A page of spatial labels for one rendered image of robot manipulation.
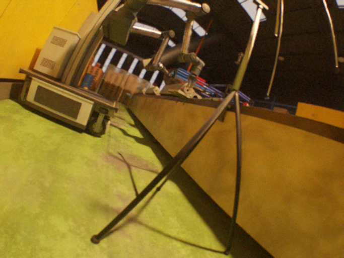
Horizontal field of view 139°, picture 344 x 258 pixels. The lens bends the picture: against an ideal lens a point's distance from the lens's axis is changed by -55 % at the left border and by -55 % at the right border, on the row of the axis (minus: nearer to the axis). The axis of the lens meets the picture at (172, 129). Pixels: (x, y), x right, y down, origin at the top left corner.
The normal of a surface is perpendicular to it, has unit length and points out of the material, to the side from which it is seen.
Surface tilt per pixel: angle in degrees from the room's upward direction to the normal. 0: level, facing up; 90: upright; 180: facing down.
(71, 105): 90
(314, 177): 90
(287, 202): 90
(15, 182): 0
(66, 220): 0
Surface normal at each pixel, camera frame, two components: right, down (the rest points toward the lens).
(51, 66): 0.37, 0.24
